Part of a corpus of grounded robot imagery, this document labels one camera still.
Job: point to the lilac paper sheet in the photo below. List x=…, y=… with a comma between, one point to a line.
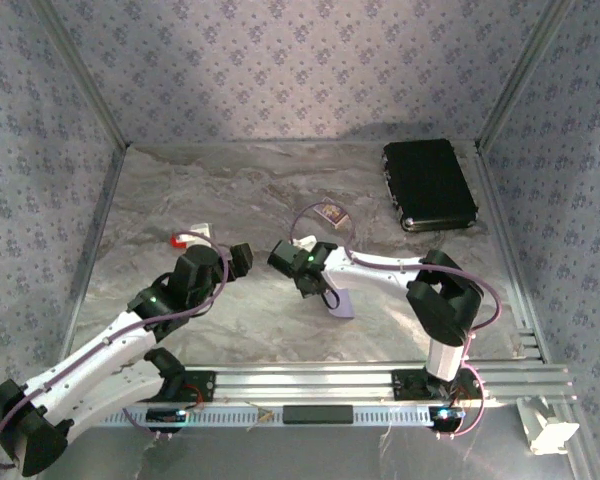
x=345, y=305

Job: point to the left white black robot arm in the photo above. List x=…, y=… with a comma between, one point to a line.
x=95, y=350

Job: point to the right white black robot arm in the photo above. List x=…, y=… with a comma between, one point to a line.
x=375, y=267

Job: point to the small purple card box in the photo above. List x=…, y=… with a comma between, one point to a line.
x=334, y=211

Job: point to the small controller board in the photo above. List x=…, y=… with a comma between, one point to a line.
x=445, y=416
x=162, y=415

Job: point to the black hard case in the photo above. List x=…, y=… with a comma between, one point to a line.
x=425, y=180

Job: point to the black rectangular bar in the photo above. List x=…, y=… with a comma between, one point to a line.
x=317, y=415

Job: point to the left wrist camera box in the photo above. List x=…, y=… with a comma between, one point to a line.
x=201, y=231

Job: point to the aluminium table side rail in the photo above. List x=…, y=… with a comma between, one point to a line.
x=502, y=225
x=94, y=250

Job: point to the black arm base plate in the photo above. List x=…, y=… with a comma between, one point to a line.
x=405, y=386
x=205, y=387

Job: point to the aluminium mounting rail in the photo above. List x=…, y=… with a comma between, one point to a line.
x=300, y=385

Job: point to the aluminium frame post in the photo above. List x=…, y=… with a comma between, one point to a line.
x=527, y=65
x=77, y=65

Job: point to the white plastic bracket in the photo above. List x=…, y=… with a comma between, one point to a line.
x=550, y=430

